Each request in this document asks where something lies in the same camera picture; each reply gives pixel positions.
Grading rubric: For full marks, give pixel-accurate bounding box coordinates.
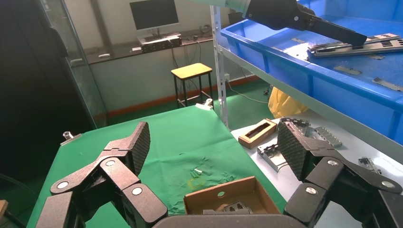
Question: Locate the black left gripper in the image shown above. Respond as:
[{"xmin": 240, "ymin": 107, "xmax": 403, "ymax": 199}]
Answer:
[{"xmin": 244, "ymin": 0, "xmax": 368, "ymax": 48}]

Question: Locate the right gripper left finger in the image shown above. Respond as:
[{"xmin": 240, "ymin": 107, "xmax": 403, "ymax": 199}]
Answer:
[{"xmin": 34, "ymin": 122, "xmax": 169, "ymax": 228}]

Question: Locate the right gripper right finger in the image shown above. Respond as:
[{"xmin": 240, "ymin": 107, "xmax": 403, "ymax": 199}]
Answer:
[{"xmin": 277, "ymin": 121, "xmax": 403, "ymax": 228}]

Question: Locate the steel IO shield plate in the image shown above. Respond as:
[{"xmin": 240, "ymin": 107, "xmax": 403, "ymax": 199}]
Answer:
[
  {"xmin": 221, "ymin": 200, "xmax": 254, "ymax": 216},
  {"xmin": 307, "ymin": 32, "xmax": 401, "ymax": 53},
  {"xmin": 310, "ymin": 39, "xmax": 403, "ymax": 58}
]

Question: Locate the blue plastic tray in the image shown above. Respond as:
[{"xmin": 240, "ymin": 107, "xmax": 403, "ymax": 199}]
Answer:
[{"xmin": 220, "ymin": 0, "xmax": 403, "ymax": 146}]

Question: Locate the small brown box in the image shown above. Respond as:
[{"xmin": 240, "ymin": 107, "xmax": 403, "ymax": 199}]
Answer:
[{"xmin": 238, "ymin": 118, "xmax": 278, "ymax": 150}]

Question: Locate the brown cardboard box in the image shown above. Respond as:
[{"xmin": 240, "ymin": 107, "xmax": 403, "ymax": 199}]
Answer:
[{"xmin": 183, "ymin": 176, "xmax": 281, "ymax": 216}]

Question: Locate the white base board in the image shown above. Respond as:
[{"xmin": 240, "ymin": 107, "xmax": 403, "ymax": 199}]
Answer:
[{"xmin": 231, "ymin": 108, "xmax": 403, "ymax": 228}]

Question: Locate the short steel channel piece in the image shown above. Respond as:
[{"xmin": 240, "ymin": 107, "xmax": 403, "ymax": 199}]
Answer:
[{"xmin": 358, "ymin": 156, "xmax": 382, "ymax": 175}]

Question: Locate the silver binder clip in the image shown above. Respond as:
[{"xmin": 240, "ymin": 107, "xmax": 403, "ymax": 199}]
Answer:
[
  {"xmin": 195, "ymin": 98, "xmax": 214, "ymax": 111},
  {"xmin": 59, "ymin": 131, "xmax": 82, "ymax": 146}
]

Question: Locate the white metal shelf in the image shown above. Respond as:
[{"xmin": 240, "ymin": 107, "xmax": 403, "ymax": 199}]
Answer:
[{"xmin": 217, "ymin": 44, "xmax": 403, "ymax": 166}]

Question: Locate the yellow plastic bag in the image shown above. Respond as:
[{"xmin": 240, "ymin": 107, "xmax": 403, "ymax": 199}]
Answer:
[{"xmin": 268, "ymin": 86, "xmax": 310, "ymax": 120}]

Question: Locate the green table cloth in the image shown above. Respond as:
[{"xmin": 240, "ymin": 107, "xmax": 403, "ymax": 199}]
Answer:
[{"xmin": 27, "ymin": 105, "xmax": 287, "ymax": 228}]

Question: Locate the dark glass cabinet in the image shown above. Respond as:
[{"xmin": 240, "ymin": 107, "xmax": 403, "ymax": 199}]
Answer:
[{"xmin": 0, "ymin": 0, "xmax": 108, "ymax": 177}]

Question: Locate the yellow top metal stool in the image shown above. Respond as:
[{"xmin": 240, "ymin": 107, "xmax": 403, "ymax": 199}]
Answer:
[{"xmin": 171, "ymin": 62, "xmax": 214, "ymax": 109}]

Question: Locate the black rack device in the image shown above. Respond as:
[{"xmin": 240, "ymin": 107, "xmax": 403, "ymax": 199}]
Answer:
[{"xmin": 141, "ymin": 35, "xmax": 182, "ymax": 54}]

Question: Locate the black computer monitor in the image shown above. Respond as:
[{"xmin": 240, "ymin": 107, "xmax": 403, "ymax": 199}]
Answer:
[{"xmin": 129, "ymin": 0, "xmax": 180, "ymax": 31}]

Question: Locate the slotted steel bracket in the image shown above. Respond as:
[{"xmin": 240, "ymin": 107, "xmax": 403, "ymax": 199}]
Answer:
[
  {"xmin": 279, "ymin": 117, "xmax": 311, "ymax": 129},
  {"xmin": 315, "ymin": 126, "xmax": 343, "ymax": 148}
]

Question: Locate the white floor cable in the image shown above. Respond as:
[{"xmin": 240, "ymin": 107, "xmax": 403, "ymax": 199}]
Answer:
[{"xmin": 227, "ymin": 80, "xmax": 270, "ymax": 105}]

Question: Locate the perforated metal rack post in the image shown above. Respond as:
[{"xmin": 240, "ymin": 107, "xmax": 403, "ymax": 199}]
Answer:
[{"xmin": 210, "ymin": 5, "xmax": 230, "ymax": 130}]

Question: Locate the dark wall counter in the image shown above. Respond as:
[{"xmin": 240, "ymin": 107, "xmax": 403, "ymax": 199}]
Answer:
[{"xmin": 85, "ymin": 29, "xmax": 215, "ymax": 65}]

